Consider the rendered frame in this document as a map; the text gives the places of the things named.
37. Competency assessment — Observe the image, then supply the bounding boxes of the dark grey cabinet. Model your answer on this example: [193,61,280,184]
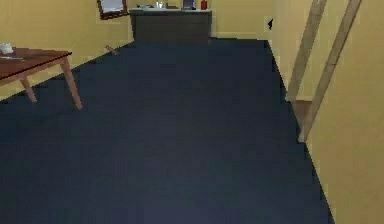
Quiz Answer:
[129,8,213,45]

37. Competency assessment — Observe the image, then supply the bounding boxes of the brown framed picture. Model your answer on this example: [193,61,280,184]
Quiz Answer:
[96,0,130,21]

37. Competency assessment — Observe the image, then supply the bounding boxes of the beige door frame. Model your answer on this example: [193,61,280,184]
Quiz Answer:
[285,0,363,144]

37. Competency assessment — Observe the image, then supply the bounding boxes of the brown wooden table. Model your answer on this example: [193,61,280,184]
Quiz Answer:
[0,47,83,111]

